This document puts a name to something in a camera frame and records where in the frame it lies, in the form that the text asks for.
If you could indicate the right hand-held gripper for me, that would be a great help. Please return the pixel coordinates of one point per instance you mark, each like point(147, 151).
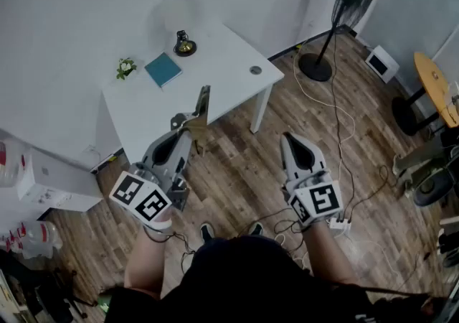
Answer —
point(319, 199)

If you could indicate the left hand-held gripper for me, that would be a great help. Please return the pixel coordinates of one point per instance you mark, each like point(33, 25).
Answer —
point(141, 199)

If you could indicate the person's right forearm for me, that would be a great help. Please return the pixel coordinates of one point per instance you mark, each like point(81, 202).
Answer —
point(330, 257)

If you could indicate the person's left forearm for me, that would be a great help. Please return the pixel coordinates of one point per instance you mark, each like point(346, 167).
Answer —
point(147, 264)

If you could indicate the white power strip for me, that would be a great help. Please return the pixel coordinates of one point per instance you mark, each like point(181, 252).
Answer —
point(340, 224)

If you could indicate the person's right shoe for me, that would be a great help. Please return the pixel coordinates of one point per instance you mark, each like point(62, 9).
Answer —
point(256, 230)

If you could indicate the person's shoe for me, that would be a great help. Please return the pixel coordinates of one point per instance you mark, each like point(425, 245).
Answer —
point(256, 230)
point(207, 232)

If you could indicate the person's left shoe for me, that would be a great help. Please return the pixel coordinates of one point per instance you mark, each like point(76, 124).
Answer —
point(207, 232)

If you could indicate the teal notebook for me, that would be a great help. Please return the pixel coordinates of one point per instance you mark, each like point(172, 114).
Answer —
point(163, 69)

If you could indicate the small white flower plant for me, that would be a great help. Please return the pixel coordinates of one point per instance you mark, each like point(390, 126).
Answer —
point(125, 67)

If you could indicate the white cardboard box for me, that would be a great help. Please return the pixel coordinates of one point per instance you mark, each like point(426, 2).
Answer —
point(54, 181)

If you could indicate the white box device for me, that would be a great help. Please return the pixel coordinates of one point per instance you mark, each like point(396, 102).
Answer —
point(382, 63)

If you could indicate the person's black top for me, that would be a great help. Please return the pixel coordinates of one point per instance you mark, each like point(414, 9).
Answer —
point(251, 285)

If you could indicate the white shade table lamp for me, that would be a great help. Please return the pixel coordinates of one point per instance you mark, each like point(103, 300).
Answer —
point(179, 16)

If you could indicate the large clear water bottle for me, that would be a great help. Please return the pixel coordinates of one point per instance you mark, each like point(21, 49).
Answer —
point(9, 163)
point(43, 237)

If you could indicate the round wooden side table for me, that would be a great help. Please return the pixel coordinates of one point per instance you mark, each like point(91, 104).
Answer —
point(430, 77)

